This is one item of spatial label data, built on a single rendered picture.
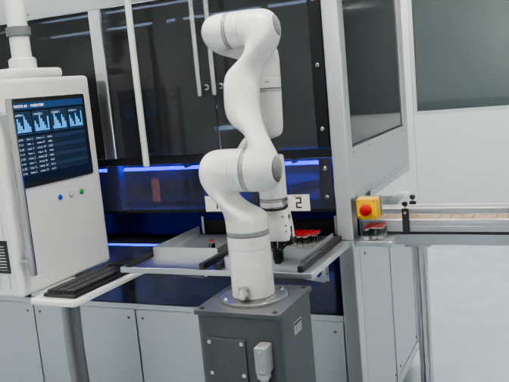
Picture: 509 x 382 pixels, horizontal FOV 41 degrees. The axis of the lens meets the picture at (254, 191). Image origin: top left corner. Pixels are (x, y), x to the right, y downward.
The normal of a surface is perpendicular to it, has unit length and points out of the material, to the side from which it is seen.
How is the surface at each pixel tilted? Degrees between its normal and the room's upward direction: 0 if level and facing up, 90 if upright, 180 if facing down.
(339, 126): 90
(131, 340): 90
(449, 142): 90
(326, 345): 90
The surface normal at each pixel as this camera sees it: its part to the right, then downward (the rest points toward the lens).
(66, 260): 0.90, -0.01
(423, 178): -0.40, 0.18
